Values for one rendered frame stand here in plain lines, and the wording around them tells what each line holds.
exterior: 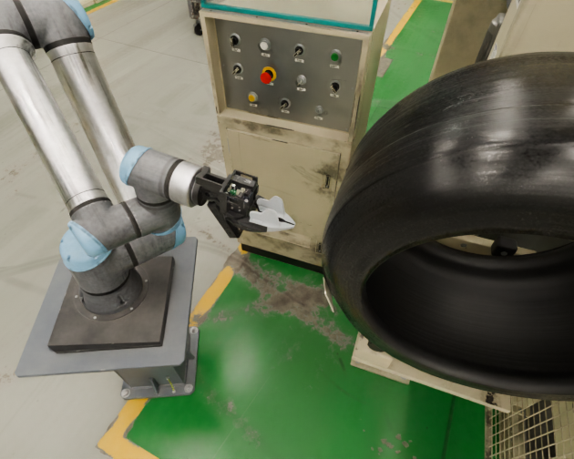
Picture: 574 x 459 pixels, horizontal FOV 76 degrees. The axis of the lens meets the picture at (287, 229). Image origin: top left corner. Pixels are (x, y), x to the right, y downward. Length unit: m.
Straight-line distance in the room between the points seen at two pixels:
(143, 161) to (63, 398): 1.41
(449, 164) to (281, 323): 1.53
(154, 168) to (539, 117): 0.64
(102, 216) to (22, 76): 0.38
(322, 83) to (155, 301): 0.92
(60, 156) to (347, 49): 0.86
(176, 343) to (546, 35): 1.16
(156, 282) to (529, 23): 1.18
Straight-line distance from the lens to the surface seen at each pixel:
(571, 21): 0.82
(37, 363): 1.40
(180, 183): 0.76
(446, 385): 1.02
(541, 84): 0.57
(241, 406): 1.77
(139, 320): 1.28
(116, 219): 0.87
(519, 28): 0.81
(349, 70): 1.30
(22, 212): 2.87
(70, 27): 1.17
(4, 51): 1.12
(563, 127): 0.49
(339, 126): 1.41
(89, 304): 1.31
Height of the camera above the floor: 1.71
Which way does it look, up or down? 50 degrees down
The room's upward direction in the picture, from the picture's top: straight up
